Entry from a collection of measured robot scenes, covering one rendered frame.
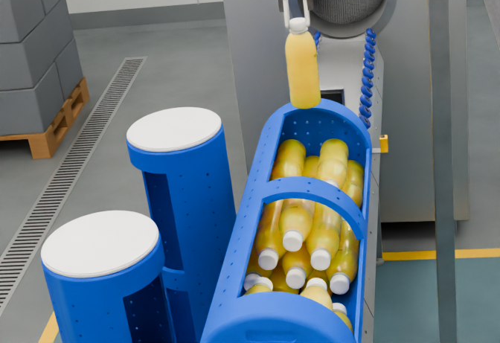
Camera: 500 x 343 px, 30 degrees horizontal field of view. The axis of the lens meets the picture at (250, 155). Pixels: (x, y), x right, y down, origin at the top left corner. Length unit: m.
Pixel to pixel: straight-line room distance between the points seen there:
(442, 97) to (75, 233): 1.21
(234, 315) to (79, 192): 3.20
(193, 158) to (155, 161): 0.11
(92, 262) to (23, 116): 3.00
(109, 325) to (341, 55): 1.57
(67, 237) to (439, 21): 1.24
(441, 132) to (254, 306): 1.46
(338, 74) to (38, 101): 2.23
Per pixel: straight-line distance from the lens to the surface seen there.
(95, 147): 5.15
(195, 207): 2.68
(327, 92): 2.71
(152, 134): 2.69
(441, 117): 2.89
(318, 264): 1.89
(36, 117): 5.07
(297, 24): 2.09
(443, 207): 3.04
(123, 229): 2.24
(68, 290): 2.15
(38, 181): 4.93
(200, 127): 2.68
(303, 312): 1.57
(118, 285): 2.12
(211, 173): 2.66
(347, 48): 3.44
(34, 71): 5.04
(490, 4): 1.57
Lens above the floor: 2.16
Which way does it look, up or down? 27 degrees down
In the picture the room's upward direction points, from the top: 8 degrees counter-clockwise
